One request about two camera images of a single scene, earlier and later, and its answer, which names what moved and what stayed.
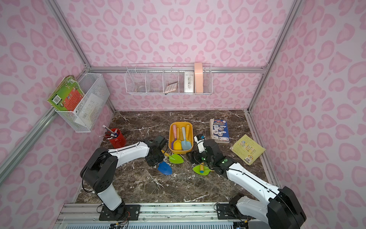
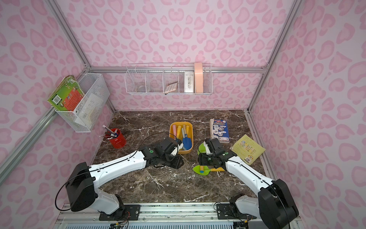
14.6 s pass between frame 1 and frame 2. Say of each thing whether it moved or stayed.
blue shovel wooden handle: moved
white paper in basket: stayed
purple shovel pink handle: stayed
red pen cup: stayed
